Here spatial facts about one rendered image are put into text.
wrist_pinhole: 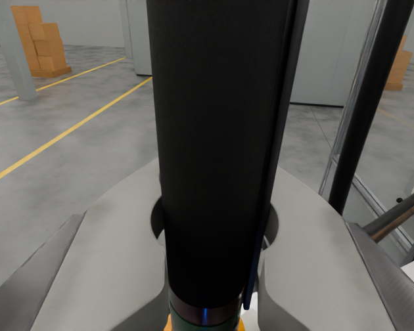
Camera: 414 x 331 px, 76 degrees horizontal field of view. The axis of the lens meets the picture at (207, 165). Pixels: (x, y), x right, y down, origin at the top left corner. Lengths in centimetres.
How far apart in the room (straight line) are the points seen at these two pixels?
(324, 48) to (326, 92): 84
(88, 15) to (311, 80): 1078
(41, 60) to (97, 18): 602
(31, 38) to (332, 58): 696
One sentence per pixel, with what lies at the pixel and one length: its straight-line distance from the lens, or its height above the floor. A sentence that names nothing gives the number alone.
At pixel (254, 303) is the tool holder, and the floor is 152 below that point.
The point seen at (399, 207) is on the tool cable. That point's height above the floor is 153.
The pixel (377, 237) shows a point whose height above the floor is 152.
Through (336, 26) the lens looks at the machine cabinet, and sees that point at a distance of 571.
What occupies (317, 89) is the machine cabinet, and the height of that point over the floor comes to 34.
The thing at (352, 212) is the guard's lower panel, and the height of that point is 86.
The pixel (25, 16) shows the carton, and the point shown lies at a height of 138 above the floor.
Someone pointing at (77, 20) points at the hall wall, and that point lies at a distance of 1453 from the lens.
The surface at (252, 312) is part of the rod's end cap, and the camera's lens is 20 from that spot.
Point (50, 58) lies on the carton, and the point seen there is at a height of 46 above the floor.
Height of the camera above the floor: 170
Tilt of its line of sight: 31 degrees down
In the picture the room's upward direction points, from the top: 2 degrees clockwise
